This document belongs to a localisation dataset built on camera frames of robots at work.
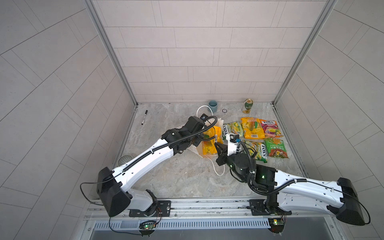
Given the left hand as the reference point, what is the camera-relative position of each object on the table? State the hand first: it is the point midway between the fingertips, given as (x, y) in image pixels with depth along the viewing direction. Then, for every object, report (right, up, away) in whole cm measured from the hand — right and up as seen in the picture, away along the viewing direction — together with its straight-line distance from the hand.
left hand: (200, 130), depth 76 cm
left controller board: (-24, -41, -10) cm, 49 cm away
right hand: (+6, -7, -8) cm, 12 cm away
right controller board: (+36, -43, -7) cm, 57 cm away
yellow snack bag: (+4, -1, -14) cm, 15 cm away
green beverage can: (+34, +16, +29) cm, 47 cm away
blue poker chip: (+18, +11, +36) cm, 42 cm away
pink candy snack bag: (+48, -2, +23) cm, 53 cm away
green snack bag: (+22, -1, +23) cm, 32 cm away
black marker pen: (-41, +6, +32) cm, 53 cm away
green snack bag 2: (+46, -12, +13) cm, 49 cm away
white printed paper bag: (-1, -10, -1) cm, 10 cm away
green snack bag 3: (+34, -13, +13) cm, 39 cm away
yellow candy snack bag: (+35, -1, +21) cm, 41 cm away
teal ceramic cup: (+10, +15, +34) cm, 38 cm away
